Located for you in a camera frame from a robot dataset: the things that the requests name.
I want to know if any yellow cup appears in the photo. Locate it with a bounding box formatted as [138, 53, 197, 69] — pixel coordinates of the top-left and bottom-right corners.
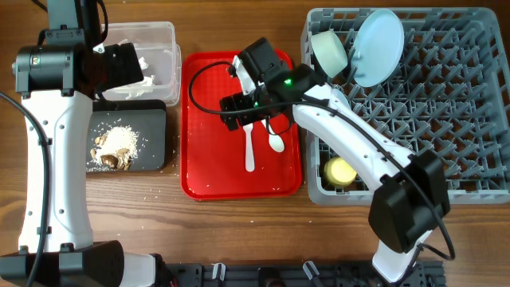
[324, 157, 358, 187]

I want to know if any red serving tray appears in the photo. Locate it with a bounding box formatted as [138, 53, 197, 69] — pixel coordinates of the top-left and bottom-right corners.
[180, 51, 303, 201]

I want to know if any light blue plate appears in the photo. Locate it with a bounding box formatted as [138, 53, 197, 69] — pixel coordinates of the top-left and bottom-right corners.
[351, 9, 405, 87]

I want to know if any white napkin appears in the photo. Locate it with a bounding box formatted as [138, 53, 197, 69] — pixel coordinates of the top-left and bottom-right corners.
[120, 57, 155, 100]

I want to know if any grey dishwasher rack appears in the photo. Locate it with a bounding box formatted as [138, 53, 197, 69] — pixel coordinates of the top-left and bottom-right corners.
[300, 6, 510, 206]

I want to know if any black plastic tray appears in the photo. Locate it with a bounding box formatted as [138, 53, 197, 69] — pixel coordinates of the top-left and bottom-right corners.
[86, 100, 167, 171]

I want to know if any white plastic fork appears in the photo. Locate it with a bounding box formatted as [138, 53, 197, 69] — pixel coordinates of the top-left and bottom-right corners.
[243, 124, 255, 172]

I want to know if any green bowl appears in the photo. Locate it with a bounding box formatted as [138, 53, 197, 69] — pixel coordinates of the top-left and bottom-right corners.
[311, 30, 348, 78]

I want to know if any white plastic spoon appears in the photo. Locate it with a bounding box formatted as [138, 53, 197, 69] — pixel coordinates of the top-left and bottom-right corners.
[261, 120, 284, 153]

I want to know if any clear plastic bin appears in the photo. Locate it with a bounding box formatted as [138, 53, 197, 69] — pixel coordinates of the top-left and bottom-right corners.
[103, 22, 182, 106]

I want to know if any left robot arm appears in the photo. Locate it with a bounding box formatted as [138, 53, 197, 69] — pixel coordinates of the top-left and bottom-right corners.
[1, 0, 179, 286]

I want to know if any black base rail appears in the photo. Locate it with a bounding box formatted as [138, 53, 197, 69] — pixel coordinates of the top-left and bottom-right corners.
[167, 261, 445, 287]

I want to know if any food scraps and rice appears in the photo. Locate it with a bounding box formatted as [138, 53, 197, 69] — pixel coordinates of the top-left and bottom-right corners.
[86, 118, 148, 172]

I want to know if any light blue bowl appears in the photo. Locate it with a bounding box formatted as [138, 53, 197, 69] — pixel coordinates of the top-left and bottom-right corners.
[331, 88, 351, 108]

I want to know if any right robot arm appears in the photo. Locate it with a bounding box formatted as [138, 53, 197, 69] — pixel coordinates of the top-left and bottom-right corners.
[220, 37, 456, 282]

